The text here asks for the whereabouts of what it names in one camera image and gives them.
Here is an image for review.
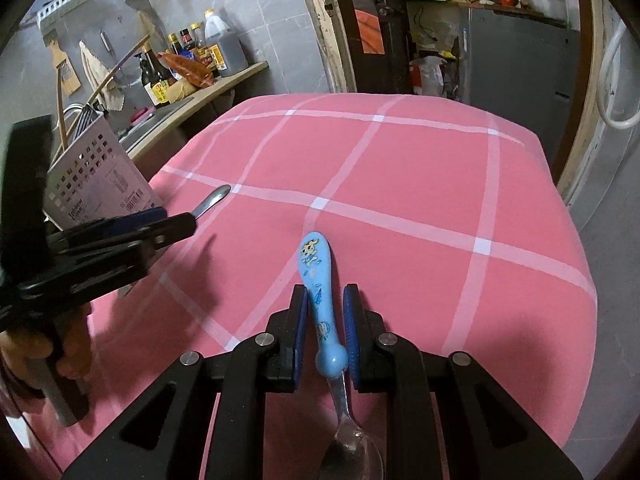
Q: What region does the white perforated utensil holder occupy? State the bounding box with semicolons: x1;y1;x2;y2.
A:
43;117;162;230

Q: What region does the blue handled child spoon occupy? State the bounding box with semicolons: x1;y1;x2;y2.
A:
297;232;384;479

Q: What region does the wooden chopstick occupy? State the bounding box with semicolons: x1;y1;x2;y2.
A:
71;32;151;126
55;65;67;156

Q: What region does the person's left hand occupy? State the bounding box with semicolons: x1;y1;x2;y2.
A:
1;304;92;390

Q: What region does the pink soap dish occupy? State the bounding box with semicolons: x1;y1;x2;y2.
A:
129;106;156;126

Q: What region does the beige hanging towel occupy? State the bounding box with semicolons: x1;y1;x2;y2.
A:
78;41;125;112

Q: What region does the wooden grater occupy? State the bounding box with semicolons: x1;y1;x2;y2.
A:
43;29;81;96

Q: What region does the dark sauce bottle yellow label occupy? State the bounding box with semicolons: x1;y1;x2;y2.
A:
142;41;176;107

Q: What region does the black pump bottle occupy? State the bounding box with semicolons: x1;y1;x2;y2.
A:
137;53;157;106

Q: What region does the tan paper wrapped package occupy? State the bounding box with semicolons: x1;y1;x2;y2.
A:
166;78;198;104

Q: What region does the pink checkered tablecloth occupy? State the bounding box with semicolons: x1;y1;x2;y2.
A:
28;93;597;479

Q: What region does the orange brown snack bag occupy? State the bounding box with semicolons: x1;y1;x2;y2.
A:
160;52;215;88

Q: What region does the large soy sauce jug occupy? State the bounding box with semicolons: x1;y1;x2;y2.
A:
204;9;248;77

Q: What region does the grey washing machine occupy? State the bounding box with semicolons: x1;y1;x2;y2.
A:
459;8;579;162

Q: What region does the white wall basket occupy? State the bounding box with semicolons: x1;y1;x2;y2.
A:
37;0;87;28

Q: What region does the white hose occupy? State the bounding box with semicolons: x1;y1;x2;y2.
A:
595;19;640;131

